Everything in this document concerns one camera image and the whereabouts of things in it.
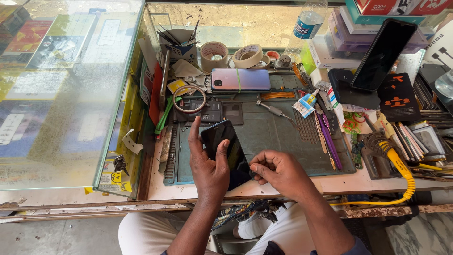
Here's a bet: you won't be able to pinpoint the wide cream masking tape roll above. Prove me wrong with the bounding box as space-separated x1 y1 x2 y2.
200 41 229 72

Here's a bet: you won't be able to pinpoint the black binder clip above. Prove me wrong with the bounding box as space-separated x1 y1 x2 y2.
113 155 130 176

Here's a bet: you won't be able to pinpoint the purple pry tool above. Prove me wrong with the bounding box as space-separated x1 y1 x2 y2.
316 113 343 171

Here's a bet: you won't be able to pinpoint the blue patterned cloth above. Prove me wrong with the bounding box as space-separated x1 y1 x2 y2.
212 199 286 231

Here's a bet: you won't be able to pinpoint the wooden spudger stick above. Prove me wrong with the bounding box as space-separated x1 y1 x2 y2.
314 112 328 155

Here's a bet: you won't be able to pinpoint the green plastic pry tool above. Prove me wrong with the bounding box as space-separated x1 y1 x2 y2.
154 95 182 135

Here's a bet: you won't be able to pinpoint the white charger box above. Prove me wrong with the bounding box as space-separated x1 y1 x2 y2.
423 21 453 68

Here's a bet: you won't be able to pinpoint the grey metal knob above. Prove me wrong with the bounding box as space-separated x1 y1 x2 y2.
275 55 293 70

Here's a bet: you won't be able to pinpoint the thin brown tape ring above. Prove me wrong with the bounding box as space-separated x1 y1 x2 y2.
172 85 207 114

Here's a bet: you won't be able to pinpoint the clear plastic water bottle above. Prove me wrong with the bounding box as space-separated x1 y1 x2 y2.
283 0 328 65

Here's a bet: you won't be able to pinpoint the green circuit board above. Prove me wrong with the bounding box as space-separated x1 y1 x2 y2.
350 132 364 170

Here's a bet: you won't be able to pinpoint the white flat carton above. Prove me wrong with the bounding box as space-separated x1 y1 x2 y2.
307 35 362 70

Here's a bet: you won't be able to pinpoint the person's white trousers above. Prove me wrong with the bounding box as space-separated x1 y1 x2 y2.
118 201 320 255

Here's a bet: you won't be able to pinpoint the black phone stand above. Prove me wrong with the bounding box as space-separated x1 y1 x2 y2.
328 69 381 110

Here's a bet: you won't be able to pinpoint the worn metal brush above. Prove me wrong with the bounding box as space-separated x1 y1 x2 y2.
159 125 174 164

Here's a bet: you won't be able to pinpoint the small black smartphone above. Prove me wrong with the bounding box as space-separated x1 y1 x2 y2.
201 120 254 192

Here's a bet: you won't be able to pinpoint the person's right hand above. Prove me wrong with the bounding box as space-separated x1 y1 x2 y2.
249 149 320 204

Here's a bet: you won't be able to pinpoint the red flat packet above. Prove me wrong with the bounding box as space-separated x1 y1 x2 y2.
148 62 164 127

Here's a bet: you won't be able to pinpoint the black phone battery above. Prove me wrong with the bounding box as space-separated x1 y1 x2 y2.
180 100 223 123

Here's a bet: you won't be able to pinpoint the glass display case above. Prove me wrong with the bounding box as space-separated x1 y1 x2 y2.
0 0 147 199

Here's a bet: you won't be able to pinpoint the pile of coloured rubber bands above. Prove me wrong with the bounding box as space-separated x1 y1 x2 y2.
341 111 367 135

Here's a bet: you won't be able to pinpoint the narrow cream masking tape roll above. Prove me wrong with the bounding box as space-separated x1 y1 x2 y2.
232 43 264 69

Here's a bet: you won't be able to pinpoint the large black smartphone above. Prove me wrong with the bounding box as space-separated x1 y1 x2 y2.
351 18 418 92

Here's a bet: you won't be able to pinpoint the lime green box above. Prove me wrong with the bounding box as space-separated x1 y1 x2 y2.
300 42 318 75

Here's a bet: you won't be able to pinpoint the yellow soldering iron with cable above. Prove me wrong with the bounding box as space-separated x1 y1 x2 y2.
328 132 417 207

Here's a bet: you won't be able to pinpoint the small glue tube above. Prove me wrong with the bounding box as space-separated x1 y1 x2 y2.
293 89 319 118

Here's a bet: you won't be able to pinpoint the pink purple smartphone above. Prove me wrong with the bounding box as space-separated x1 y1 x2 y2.
211 68 272 94

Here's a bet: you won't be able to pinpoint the yellow sticker pad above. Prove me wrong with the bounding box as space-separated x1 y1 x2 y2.
167 78 188 95

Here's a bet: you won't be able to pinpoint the metal screwdriver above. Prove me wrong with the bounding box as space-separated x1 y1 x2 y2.
256 99 296 123

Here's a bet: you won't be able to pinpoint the black box with orange print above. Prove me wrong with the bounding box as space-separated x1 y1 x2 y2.
377 72 422 123

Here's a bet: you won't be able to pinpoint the person's left hand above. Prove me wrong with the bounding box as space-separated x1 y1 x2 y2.
188 116 231 208

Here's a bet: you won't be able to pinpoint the paper box with tools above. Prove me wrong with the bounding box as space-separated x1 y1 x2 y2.
157 19 201 65

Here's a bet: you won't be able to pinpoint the green repair mat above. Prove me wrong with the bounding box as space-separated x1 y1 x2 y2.
164 72 357 186

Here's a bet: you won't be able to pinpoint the white crumpled cloth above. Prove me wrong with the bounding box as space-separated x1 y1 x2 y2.
172 59 208 88

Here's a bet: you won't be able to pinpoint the stack of phone screen packs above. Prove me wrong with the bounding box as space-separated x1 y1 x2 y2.
392 120 453 171

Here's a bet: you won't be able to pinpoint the stack of product boxes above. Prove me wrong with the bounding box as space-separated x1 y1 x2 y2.
327 0 453 56

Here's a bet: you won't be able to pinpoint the orange flex cable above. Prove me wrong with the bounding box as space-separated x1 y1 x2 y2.
260 91 296 101

